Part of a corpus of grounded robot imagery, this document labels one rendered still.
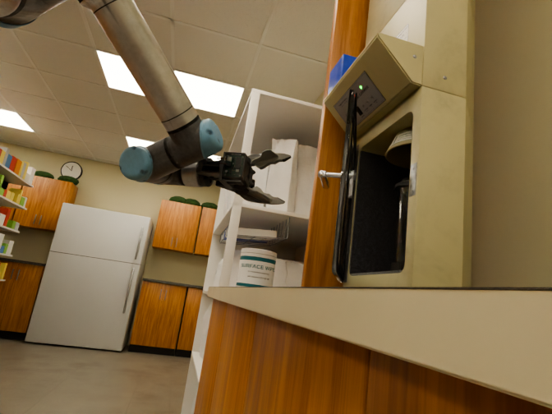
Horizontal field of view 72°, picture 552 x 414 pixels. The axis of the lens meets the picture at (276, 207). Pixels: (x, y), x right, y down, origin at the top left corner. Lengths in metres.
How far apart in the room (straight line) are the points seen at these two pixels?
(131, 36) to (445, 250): 0.72
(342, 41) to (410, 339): 1.21
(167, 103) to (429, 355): 0.69
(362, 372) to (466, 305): 0.16
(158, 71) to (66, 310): 5.06
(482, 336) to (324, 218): 0.95
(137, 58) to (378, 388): 0.68
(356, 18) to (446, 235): 0.86
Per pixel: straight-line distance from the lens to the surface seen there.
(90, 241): 5.68
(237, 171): 0.87
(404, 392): 0.29
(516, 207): 1.24
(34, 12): 0.87
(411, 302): 0.23
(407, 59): 0.93
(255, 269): 1.34
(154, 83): 0.80
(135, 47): 0.80
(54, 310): 5.73
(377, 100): 1.00
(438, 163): 0.87
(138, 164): 0.86
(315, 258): 1.09
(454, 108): 0.94
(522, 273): 1.19
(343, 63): 1.13
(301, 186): 2.22
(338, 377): 0.38
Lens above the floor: 0.92
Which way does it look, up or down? 14 degrees up
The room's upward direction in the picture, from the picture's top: 8 degrees clockwise
